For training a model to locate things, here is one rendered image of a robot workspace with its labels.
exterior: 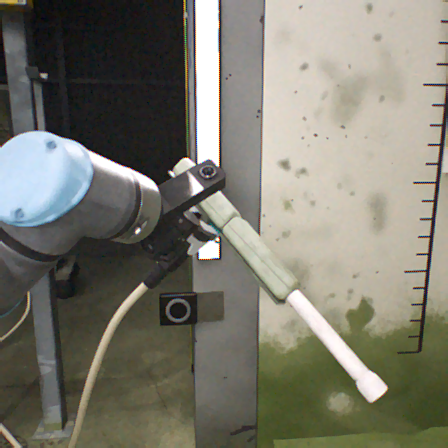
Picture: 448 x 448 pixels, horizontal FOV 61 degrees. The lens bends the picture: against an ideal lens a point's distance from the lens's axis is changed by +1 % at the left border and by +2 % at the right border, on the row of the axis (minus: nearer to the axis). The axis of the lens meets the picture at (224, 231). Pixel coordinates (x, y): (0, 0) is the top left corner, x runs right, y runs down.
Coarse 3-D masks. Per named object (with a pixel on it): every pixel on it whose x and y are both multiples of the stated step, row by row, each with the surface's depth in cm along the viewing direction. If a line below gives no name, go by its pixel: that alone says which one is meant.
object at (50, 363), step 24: (24, 24) 103; (24, 48) 104; (24, 72) 105; (24, 96) 106; (24, 120) 107; (48, 288) 117; (48, 312) 119; (48, 336) 120; (48, 360) 122; (48, 384) 123; (48, 408) 125
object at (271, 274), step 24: (216, 216) 63; (240, 216) 65; (240, 240) 60; (168, 264) 66; (264, 264) 58; (264, 288) 57; (288, 288) 56; (312, 312) 55; (336, 336) 53; (360, 360) 52; (360, 384) 51; (384, 384) 50
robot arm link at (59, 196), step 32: (0, 160) 35; (32, 160) 33; (64, 160) 33; (96, 160) 37; (0, 192) 34; (32, 192) 33; (64, 192) 33; (96, 192) 36; (128, 192) 41; (0, 224) 35; (32, 224) 34; (64, 224) 36; (96, 224) 38; (128, 224) 42
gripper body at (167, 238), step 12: (180, 216) 53; (192, 216) 56; (156, 228) 48; (168, 228) 54; (180, 228) 54; (144, 240) 52; (156, 240) 54; (168, 240) 53; (180, 240) 57; (156, 252) 54; (168, 252) 58
